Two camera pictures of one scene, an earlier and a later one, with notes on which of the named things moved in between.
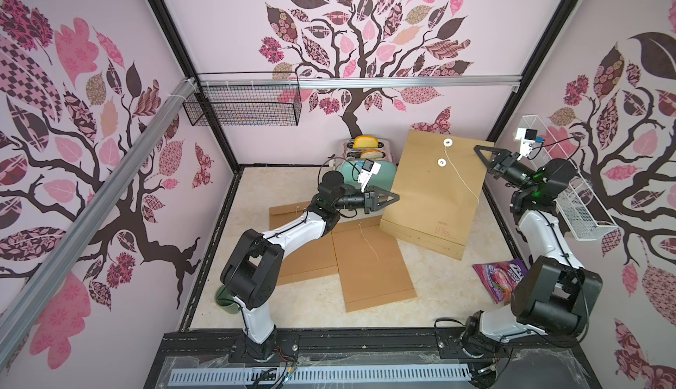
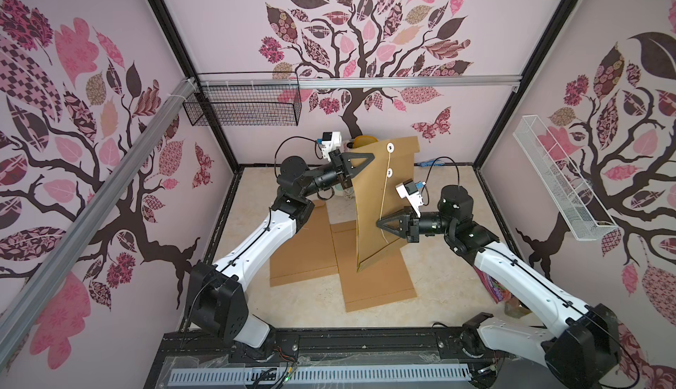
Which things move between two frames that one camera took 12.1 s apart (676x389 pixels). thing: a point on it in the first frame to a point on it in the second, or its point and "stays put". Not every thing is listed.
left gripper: (370, 203) to (342, 160)
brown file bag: (438, 180) to (377, 196)
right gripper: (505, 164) to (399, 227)
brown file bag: (313, 260) stays put
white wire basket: (577, 201) stays put
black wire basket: (245, 99) stays put
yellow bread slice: (365, 142) stays put
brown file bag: (371, 266) stays put
